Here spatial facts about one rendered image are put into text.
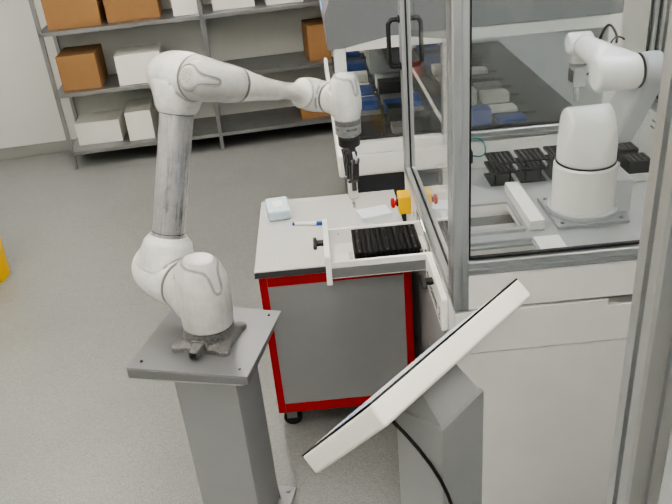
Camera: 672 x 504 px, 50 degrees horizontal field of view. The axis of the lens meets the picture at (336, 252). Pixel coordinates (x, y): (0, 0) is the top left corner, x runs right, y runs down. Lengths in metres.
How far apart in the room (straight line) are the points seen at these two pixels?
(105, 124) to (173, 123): 4.12
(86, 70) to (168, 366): 4.22
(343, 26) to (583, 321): 1.56
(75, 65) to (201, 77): 4.15
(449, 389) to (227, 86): 1.03
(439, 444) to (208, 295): 0.88
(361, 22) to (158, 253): 1.33
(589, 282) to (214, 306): 1.04
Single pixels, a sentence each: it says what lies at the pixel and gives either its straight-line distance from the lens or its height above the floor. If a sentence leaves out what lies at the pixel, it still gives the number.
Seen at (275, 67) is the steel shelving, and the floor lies 0.62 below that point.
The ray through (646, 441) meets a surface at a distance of 0.80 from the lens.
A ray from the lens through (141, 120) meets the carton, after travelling 6.21.
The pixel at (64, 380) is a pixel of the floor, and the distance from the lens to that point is 3.69.
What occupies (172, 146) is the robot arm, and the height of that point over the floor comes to 1.34.
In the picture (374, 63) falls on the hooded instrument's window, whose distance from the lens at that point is 3.10.
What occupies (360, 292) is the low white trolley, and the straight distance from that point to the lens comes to 2.69.
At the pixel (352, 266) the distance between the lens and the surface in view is 2.36.
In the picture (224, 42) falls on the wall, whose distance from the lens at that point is 6.46.
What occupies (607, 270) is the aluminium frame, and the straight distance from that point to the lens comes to 2.05.
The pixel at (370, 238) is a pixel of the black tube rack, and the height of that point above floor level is 0.90.
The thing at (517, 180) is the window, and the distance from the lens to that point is 1.86.
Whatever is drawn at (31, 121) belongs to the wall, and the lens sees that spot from 6.80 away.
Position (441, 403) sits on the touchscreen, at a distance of 1.53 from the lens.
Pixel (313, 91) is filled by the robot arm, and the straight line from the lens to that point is 2.50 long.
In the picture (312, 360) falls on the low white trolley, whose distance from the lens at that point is 2.85.
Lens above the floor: 2.04
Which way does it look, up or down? 28 degrees down
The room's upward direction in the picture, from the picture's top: 5 degrees counter-clockwise
